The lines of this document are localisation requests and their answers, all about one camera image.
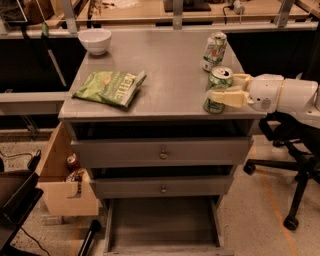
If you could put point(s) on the middle grey drawer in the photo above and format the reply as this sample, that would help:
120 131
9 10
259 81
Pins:
161 186

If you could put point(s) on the black equipment at left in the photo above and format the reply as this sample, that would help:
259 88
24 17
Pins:
18 196

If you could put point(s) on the open bottom drawer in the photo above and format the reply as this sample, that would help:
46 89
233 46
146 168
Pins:
172 226

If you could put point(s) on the red can in box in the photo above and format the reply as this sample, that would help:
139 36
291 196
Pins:
73 163

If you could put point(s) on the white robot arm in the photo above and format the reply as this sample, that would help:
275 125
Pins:
300 99

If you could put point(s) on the top grey drawer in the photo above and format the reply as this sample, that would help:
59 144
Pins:
120 153

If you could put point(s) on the green chip bag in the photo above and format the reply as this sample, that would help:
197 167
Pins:
110 87

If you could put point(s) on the white green soda can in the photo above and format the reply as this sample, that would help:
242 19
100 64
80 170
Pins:
214 50

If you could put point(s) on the black office chair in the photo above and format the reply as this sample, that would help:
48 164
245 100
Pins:
303 144

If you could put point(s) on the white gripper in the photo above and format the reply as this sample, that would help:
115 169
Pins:
265 91

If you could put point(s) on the white bowl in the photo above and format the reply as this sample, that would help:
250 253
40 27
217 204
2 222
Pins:
95 40

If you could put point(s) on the grey drawer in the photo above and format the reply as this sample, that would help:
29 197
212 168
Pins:
161 186
120 153

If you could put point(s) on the grey drawer cabinet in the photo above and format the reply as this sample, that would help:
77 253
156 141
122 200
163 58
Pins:
168 105

